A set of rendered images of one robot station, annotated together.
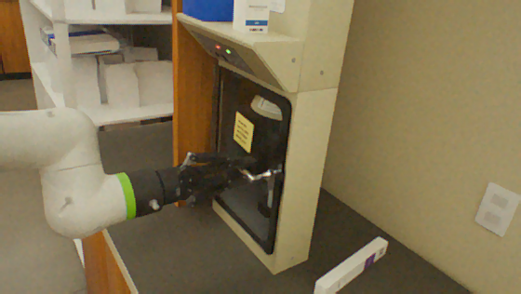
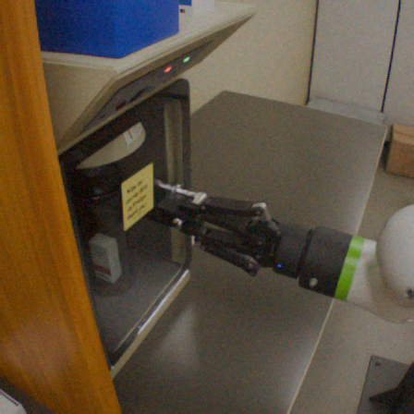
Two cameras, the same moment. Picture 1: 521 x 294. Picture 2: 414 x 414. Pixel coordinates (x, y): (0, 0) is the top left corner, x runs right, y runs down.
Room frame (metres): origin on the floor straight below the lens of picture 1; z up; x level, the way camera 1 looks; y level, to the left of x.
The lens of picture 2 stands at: (0.99, 0.55, 1.61)
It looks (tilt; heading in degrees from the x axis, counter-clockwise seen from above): 36 degrees down; 245
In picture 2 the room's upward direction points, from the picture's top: straight up
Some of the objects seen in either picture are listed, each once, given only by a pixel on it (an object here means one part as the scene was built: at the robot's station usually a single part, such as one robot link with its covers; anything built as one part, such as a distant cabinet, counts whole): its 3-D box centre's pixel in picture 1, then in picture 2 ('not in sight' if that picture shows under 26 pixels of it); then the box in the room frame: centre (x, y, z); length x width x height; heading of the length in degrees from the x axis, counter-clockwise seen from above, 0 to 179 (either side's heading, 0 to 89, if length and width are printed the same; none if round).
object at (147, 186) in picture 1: (143, 193); (324, 259); (0.64, 0.23, 1.20); 0.12 x 0.06 x 0.09; 38
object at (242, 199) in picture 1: (244, 158); (141, 231); (0.85, 0.05, 1.19); 0.30 x 0.01 x 0.40; 38
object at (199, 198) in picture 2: (249, 170); (182, 206); (0.77, 0.03, 1.20); 0.10 x 0.05 x 0.03; 38
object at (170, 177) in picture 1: (178, 182); (275, 245); (0.69, 0.17, 1.20); 0.09 x 0.07 x 0.08; 128
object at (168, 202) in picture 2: (242, 162); (179, 209); (0.79, 0.05, 1.21); 0.07 x 0.03 x 0.01; 128
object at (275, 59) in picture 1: (232, 49); (162, 63); (0.82, 0.09, 1.46); 0.32 x 0.12 x 0.10; 38
